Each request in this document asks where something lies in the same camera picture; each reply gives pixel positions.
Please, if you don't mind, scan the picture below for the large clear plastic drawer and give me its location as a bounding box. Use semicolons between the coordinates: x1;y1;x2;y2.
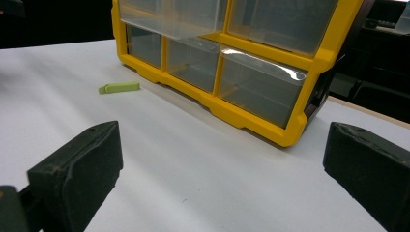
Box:
227;0;340;56
118;0;228;41

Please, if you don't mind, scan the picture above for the small green block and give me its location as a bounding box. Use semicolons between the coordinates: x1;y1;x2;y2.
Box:
98;81;141;95

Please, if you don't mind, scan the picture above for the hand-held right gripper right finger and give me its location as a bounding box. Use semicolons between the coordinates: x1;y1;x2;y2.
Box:
322;121;410;232

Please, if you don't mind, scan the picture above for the yellow drawer cabinet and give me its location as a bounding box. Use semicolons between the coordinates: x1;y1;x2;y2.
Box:
110;0;376;148

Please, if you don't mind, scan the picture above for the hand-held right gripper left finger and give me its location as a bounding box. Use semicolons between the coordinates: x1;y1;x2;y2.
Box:
26;120;124;232

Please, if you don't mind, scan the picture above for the small clear plastic drawer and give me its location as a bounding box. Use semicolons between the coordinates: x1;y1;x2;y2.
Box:
165;37;221;94
217;47;308;130

